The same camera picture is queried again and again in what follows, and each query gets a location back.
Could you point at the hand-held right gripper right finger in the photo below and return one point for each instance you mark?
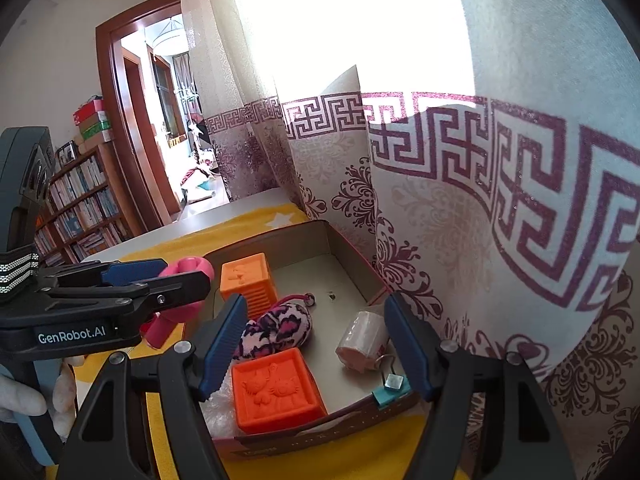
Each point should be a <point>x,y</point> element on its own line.
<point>406,350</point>

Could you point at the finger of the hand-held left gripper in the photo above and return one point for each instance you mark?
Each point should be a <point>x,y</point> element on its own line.
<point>180,290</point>
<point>135,271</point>

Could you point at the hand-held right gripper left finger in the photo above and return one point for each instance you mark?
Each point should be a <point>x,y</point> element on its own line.
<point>220,355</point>

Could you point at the pink plastic toy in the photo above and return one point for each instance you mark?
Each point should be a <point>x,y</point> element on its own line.
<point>195,269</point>

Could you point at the cardboard box container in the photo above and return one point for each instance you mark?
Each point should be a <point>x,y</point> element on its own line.
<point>325,355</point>

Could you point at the person's left hand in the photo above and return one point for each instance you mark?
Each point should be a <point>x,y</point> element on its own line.
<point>17,395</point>

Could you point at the yellow and white blanket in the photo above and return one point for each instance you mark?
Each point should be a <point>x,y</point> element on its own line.
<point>150,247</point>

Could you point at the teal binder clip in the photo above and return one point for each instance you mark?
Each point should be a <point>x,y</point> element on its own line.
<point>387,396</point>

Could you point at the clear plastic bag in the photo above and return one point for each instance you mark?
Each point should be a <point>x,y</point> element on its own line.
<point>220,420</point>

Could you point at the orange ribbed toy block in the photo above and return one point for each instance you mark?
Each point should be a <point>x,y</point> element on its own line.
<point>245,272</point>

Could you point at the orange embossed toy block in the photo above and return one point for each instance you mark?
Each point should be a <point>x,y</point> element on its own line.
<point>280,390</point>

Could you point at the pink leopard print pouch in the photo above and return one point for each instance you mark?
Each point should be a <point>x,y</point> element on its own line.
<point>285,327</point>

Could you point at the wooden bookshelf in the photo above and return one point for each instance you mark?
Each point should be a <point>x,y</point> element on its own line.
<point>117,195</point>

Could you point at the rows of books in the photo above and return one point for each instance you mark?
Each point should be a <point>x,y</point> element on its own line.
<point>80,180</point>

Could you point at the clothes on floor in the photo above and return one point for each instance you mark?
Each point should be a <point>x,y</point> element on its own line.
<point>197,180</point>

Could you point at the green box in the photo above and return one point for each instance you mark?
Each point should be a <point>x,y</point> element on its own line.
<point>97,130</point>

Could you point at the white curtain with maroon pattern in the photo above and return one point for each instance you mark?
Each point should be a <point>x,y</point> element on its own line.
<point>500,235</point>

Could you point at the red box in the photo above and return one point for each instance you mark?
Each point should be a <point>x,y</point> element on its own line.
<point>90,110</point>

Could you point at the white coat rack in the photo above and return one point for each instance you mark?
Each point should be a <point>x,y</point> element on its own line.
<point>192,110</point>

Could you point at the white ceiling lamp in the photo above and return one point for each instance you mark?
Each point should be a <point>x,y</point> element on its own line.
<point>170,40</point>

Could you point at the photo frame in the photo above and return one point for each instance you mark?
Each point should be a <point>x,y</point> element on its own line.
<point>66,154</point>

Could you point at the brown wooden door frame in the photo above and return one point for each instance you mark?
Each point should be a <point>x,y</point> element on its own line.
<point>107,85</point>

